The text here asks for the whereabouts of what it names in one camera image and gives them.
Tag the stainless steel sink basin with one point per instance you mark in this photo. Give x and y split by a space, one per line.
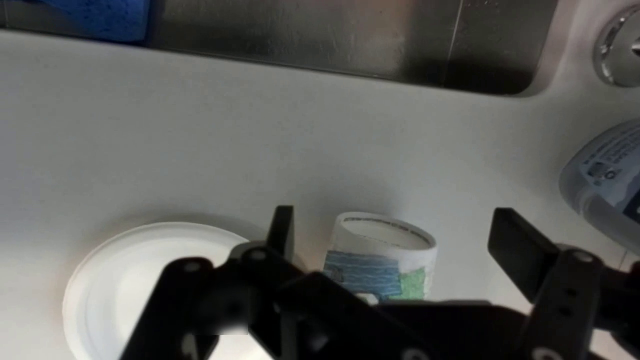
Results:
321 37

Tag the small white plate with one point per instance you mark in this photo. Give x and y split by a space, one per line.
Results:
127 281

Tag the patterned paper cup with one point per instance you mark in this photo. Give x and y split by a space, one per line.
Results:
380 256

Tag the clear green-capped soap bottle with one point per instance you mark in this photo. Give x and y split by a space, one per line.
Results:
606 183

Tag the small chrome sink knob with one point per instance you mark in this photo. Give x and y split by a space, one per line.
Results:
620 46

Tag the blue sponge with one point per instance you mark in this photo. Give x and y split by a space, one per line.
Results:
101 19

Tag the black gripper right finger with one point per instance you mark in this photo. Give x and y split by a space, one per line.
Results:
566 301

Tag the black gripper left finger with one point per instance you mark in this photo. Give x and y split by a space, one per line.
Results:
200 307

